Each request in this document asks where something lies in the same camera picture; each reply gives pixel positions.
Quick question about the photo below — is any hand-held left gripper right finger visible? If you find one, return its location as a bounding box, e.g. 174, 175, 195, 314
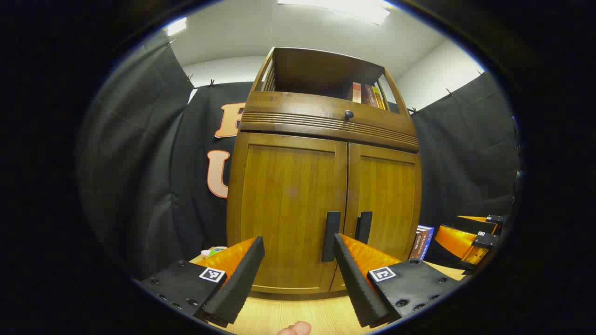
333, 234, 461, 328

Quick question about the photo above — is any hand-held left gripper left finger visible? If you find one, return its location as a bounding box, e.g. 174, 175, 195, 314
135, 236, 266, 328

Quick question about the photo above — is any wooden cabinet door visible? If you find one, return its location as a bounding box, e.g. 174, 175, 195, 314
237, 133, 348, 294
330, 142, 422, 291

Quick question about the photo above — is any wooden double-door shoe cabinet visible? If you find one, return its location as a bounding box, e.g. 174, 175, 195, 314
227, 47, 423, 295

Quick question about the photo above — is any blue hardcover book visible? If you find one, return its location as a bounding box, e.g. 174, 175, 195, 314
419, 225, 435, 261

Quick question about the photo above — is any brown hardcover book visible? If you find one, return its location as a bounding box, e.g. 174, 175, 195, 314
409, 226, 423, 260

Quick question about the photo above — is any wooden drawer with black knob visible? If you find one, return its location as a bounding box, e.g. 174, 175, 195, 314
238, 91, 420, 152

